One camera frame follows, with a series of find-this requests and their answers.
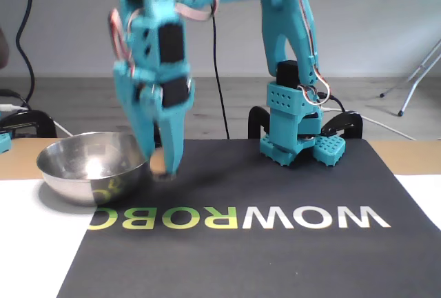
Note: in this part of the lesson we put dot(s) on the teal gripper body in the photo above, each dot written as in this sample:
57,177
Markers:
174,95

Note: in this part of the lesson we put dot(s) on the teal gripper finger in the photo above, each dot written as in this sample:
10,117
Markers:
138,118
172,139

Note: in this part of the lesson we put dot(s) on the wooden ball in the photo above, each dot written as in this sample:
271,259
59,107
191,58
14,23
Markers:
158,165

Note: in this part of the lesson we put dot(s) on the metal bowl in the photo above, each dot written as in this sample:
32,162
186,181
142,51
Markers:
69,187

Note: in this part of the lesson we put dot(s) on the black table clamp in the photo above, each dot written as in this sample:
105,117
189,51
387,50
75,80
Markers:
344,120
43,118
255,122

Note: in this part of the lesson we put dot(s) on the small teal printed part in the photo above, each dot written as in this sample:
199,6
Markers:
4,142

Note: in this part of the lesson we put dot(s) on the black WOWROBO printed mat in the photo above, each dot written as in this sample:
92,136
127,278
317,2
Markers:
241,260

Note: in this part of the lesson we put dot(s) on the white folding stand legs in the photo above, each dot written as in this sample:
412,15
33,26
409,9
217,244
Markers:
409,94

